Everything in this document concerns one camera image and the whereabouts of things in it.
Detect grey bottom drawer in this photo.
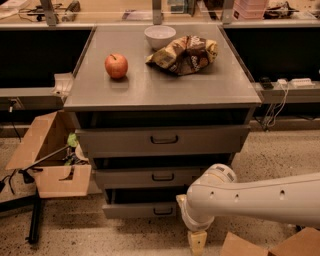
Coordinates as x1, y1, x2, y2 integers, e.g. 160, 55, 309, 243
102, 186, 187, 219

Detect grey drawer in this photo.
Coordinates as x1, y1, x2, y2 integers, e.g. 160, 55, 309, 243
76, 125, 249, 158
102, 186, 187, 219
95, 167, 206, 189

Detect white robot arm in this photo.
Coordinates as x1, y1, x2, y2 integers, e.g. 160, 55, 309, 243
176, 164, 320, 256

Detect grey middle drawer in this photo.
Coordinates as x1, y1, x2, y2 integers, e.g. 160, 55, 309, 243
95, 167, 206, 189

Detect grey top drawer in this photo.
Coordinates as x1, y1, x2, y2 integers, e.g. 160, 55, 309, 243
76, 125, 249, 158

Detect grey metal drawer cabinet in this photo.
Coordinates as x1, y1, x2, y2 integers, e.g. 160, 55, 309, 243
62, 23, 262, 221

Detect open cardboard box left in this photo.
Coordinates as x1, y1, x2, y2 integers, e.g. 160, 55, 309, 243
5, 111, 91, 198

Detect crumpled brown chip bag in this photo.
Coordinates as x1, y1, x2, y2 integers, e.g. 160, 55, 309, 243
146, 35, 218, 76

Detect black tripod stand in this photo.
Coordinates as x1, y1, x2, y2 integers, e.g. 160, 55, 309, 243
0, 145, 69, 244

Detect white power strip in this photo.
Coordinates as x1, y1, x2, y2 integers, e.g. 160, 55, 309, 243
290, 78, 314, 88

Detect red apple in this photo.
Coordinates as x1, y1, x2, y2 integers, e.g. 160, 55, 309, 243
105, 53, 128, 79

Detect white bowl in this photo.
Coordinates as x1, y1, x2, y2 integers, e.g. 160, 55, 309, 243
144, 25, 176, 50

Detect pink storage bin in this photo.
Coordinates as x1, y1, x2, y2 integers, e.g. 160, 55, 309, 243
233, 0, 268, 20

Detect white cables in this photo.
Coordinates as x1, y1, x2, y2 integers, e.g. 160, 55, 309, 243
261, 79, 290, 132

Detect white plastic bracket left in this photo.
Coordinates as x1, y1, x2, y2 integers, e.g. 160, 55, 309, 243
51, 72, 74, 97

